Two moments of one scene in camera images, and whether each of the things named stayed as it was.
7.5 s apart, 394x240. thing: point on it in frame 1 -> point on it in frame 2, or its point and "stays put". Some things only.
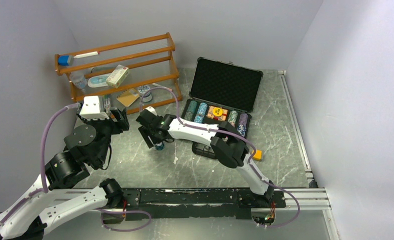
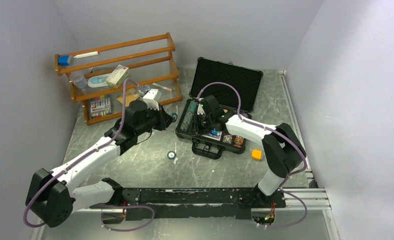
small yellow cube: [257, 156] stays put
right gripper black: [146, 135] -> [198, 117]
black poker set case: [221, 91] stays put
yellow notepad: [127, 98] stays put
